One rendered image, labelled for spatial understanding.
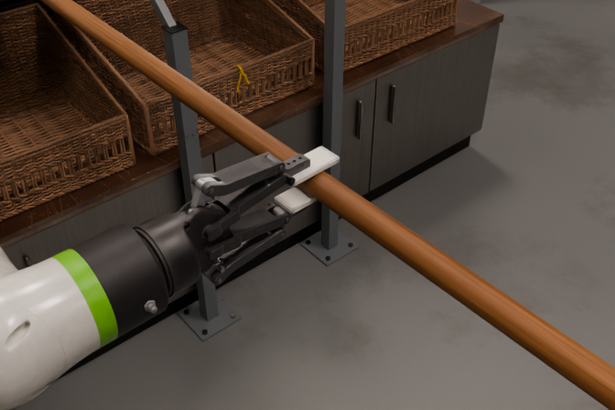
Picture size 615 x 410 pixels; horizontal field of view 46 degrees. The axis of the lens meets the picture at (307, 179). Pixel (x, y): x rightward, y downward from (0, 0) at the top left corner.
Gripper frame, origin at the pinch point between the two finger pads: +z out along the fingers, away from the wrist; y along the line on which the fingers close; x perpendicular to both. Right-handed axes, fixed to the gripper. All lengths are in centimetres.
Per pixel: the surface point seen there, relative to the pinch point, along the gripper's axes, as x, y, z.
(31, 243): -88, 67, -6
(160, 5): -88, 20, 35
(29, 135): -120, 60, 10
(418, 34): -90, 57, 128
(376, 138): -85, 86, 107
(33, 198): -93, 59, -2
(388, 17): -90, 48, 113
